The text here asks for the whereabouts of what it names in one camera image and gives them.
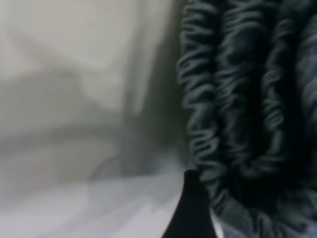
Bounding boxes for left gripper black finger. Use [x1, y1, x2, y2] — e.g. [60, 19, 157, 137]
[161, 169, 219, 238]

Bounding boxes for blue denim children's pants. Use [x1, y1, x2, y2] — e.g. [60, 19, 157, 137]
[176, 0, 317, 238]

